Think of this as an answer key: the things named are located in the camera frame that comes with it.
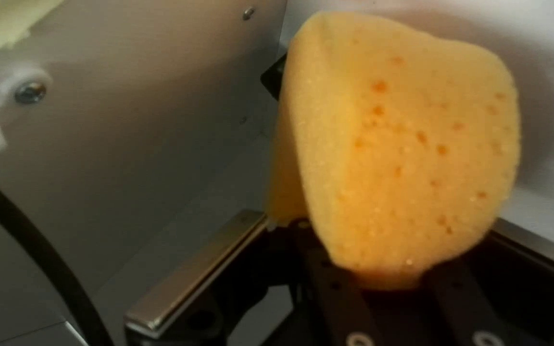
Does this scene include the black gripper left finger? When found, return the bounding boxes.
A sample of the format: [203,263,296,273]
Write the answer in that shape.
[122,207,372,346]

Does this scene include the thin black camera cable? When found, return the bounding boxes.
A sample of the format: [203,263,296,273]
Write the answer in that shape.
[0,163,115,346]

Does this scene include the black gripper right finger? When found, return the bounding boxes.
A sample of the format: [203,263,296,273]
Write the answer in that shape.
[421,219,554,346]

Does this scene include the orange sponge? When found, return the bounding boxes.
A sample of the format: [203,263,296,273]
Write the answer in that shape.
[265,7,524,292]

